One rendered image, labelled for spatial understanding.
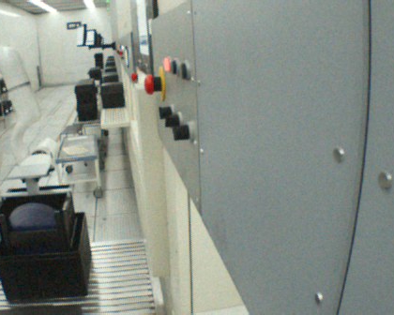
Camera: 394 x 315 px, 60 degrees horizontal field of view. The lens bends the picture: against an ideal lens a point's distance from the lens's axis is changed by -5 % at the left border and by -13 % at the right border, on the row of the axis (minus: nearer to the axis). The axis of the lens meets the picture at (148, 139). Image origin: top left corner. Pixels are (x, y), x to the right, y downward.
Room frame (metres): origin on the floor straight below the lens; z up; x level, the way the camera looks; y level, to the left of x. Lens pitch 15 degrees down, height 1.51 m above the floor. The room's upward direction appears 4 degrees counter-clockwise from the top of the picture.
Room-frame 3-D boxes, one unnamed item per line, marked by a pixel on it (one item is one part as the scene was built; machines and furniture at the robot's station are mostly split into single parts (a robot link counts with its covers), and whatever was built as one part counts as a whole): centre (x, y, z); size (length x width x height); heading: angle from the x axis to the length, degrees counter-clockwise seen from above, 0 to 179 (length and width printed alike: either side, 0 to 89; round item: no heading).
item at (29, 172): (1.05, 0.37, 1.00); 0.24 x 0.20 x 0.32; 94
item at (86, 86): (5.19, 0.86, 0.85); 0.30 x 0.28 x 0.26; 4
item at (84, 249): (1.05, 0.37, 0.85); 0.28 x 0.28 x 0.17; 4
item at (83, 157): (3.83, 0.76, 0.24); 0.97 x 0.52 x 0.48; 7
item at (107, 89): (4.14, 0.37, 0.93); 0.30 x 0.28 x 0.26; 2
